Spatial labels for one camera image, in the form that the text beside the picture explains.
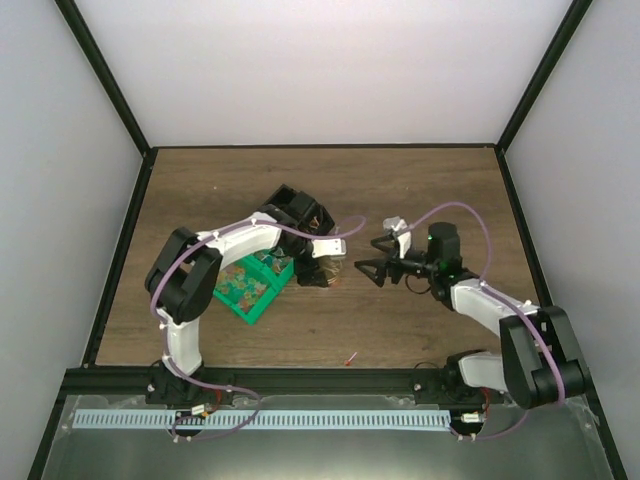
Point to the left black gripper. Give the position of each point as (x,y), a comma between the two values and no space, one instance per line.
(310,278)

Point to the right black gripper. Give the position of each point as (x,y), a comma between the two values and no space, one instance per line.
(383,272)

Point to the black bin candies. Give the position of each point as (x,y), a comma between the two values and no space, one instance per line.
(298,210)

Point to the green bin gummy candies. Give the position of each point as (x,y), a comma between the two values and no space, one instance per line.
(247,289)

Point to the clear plastic jar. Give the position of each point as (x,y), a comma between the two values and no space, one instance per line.
(333,279)

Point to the gold jar lid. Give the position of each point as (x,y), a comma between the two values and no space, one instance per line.
(331,264)

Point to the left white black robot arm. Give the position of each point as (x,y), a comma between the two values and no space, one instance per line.
(182,280)

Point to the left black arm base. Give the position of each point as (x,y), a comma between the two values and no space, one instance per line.
(167,389)

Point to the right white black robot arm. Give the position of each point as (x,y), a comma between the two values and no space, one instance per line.
(540,361)

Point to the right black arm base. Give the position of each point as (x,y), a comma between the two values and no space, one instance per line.
(457,387)

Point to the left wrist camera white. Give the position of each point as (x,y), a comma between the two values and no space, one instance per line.
(335,247)

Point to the light blue slotted cable duct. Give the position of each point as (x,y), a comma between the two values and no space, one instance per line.
(402,420)

